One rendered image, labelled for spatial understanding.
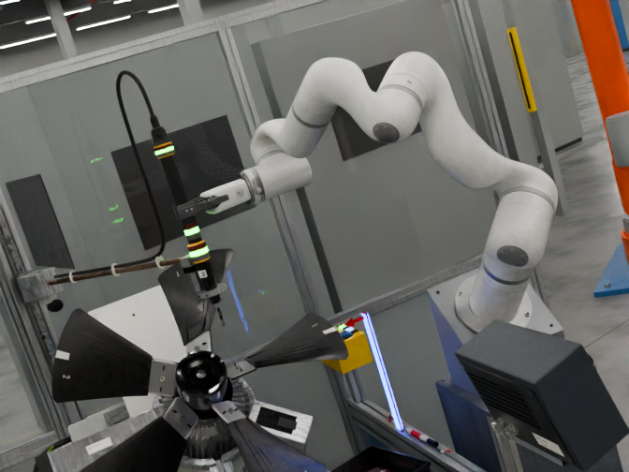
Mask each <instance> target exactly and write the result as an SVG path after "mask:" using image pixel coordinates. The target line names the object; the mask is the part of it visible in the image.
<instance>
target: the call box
mask: <svg viewBox="0 0 629 472"><path fill-rule="evenodd" d="M350 332H351V331H350ZM344 342H345V344H346V347H347V350H348V354H349V356H348V358H347V359H346V360H326V361H322V362H323V363H325V364H326V365H327V366H329V367H331V368H332V369H334V370H336V371H338V372H339V373H341V374H345V373H348V372H350V371H352V370H355V369H357V368H359V367H360V366H363V365H365V364H367V363H370V362H372V361H373V357H372V354H371V351H370V349H369V345H368V342H367V339H366V336H365V333H364V332H361V331H358V332H356V333H352V332H351V335H350V336H348V337H346V338H344Z"/></svg>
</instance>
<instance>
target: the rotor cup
mask: <svg viewBox="0 0 629 472"><path fill-rule="evenodd" d="M201 369H202V370H204V371H205V372H206V375H205V376H204V377H203V378H200V377H198V376H197V371H198V370H201ZM175 381H176V390H175V395H177V396H178V397H180V398H181V399H182V400H183V401H184V402H185V403H186V404H187V405H188V406H189V407H190V408H191V409H192V410H193V411H194V412H195V413H196V414H197V416H198V417H199V419H198V422H197V423H208V422H212V421H215V420H218V419H220V418H219V417H218V416H217V415H216V414H215V413H214V412H213V411H212V410H211V408H210V406H211V405H212V404H216V403H221V402H224V401H230V402H231V403H232V399H233V388H232V384H231V381H230V379H229V378H228V377H227V367H226V365H225V363H224V361H223V360H222V359H221V358H220V357H219V356H218V355H217V354H215V353H213V352H210V351H208V350H197V351H193V352H191V353H189V354H187V355H185V356H184V357H183V358H182V359H181V360H180V362H179V363H178V365H177V368H176V371H175ZM219 391H220V397H219V398H218V399H217V393H218V392H219ZM186 395H187V396H189V402H187V401H186Z"/></svg>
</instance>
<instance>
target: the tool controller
mask: <svg viewBox="0 0 629 472"><path fill-rule="evenodd" d="M455 355H456V357H457V359H458V360H459V362H460V364H461V366H462V368H463V369H464V371H465V373H466V374H467V376H468V377H469V378H470V380H471V381H472V383H473V385H474V386H475V389H476V390H477V392H478V394H479V395H480V397H481V399H482V400H483V402H484V404H485V405H486V407H487V409H488V410H489V412H490V413H491V415H492V417H493V418H494V420H495V421H494V422H493V423H492V424H491V425H490V427H491V428H492V430H493V431H494V432H495V433H496V434H500V433H501V432H502V431H503V434H504V435H505V437H506V438H507V439H509V440H511V439H512V438H513V437H517V438H519V439H521V440H523V441H525V442H527V443H529V444H531V445H533V446H535V447H537V448H539V449H541V450H542V451H544V452H546V453H548V454H550V455H552V456H554V457H556V458H558V459H560V460H562V461H564V462H566V463H568V464H570V465H572V466H574V467H576V468H578V469H580V470H582V471H584V472H586V471H588V470H589V469H590V468H591V467H592V466H593V465H595V464H596V463H597V462H598V461H599V460H600V459H601V458H602V457H603V456H605V455H606V454H607V453H608V452H609V451H610V450H611V449H612V448H613V447H615V446H616V445H617V444H618V443H619V442H620V441H621V440H622V439H623V438H625V437H626V436H627V435H628V434H629V428H628V427H627V425H626V423H625V421H624V419H623V418H622V415H621V413H620V411H619V410H618V408H617V407H616V405H615V403H614V402H613V400H612V398H611V396H610V394H609V392H608V391H607V388H606V386H605V384H604V383H603V381H602V379H601V377H600V376H599V375H598V373H597V371H596V369H595V367H594V366H593V359H592V357H591V356H590V355H589V354H588V353H587V352H586V350H585V349H584V347H583V345H582V344H580V343H576V342H573V341H569V340H566V339H563V338H560V337H557V336H553V335H550V334H546V333H543V332H538V331H534V330H531V329H528V328H524V327H521V326H518V325H515V324H511V323H508V322H504V321H502V320H499V319H495V320H493V321H492V323H491V324H489V325H488V326H487V327H486V328H484V329H483V330H482V331H481V332H479V333H478V334H477V335H476V336H474V337H473V338H472V339H471V340H469V341H468V342H467V343H466V344H464V345H463V346H462V347H461V348H459V349H458V350H457V351H456V352H455Z"/></svg>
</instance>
